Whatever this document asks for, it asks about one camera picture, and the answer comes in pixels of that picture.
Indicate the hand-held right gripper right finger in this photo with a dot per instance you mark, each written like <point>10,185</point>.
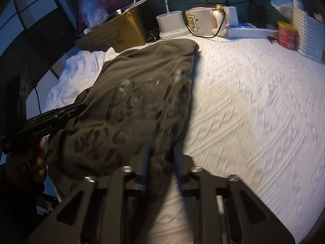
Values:
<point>179,172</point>

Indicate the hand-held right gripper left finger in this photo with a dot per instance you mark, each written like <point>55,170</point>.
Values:
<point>144,169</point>

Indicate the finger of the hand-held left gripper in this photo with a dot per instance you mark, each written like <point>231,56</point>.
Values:
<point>63,111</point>

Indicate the dark grey t-shirt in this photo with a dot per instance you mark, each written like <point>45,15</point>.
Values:
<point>139,86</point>

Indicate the person's left hand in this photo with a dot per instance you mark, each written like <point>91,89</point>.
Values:
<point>33,162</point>

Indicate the white garment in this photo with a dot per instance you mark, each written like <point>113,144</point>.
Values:
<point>76,76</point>

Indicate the cardboard box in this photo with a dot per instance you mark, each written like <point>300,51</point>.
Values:
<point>114,33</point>

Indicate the white textured table cloth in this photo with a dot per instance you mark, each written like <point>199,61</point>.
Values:
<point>254,106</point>

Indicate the clear plastic bag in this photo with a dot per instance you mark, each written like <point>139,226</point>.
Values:
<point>91,10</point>

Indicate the black clip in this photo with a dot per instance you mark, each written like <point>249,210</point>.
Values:
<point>152,35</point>

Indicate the white desk lamp base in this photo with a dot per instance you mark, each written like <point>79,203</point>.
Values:
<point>170,22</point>

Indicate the cream cartoon mug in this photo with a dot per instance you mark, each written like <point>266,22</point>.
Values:
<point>200,21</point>

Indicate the white power strip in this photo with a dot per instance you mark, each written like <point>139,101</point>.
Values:
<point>248,31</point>

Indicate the white charger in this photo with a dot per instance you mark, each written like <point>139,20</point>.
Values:
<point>232,15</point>

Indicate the red can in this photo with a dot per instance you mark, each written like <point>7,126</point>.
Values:
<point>287,35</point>

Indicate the black power adapter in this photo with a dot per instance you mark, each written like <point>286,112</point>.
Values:
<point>257,15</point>

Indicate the white plastic basket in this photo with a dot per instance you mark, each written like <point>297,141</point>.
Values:
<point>308,33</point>

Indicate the white tissue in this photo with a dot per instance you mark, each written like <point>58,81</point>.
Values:
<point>284,2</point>

